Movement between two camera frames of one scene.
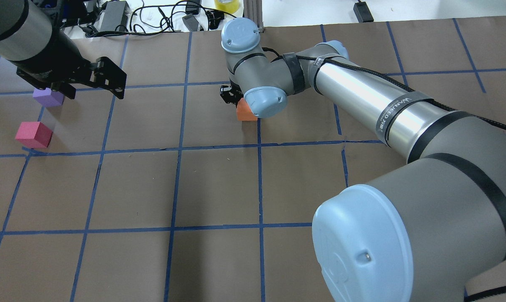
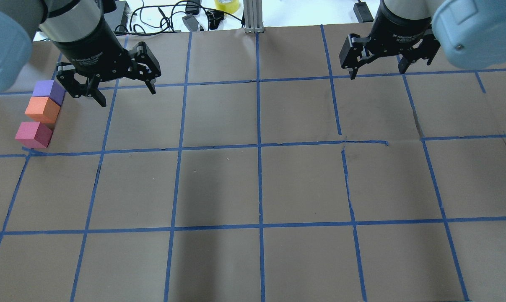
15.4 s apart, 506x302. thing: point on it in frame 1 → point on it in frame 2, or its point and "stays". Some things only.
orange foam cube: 244,112 → 42,109
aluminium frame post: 253,9 stays
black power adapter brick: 115,14 stays
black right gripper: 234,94 → 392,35
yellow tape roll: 231,6 stays
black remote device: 363,12 stays
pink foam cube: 34,134 stays
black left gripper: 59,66 → 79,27
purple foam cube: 48,98 stays
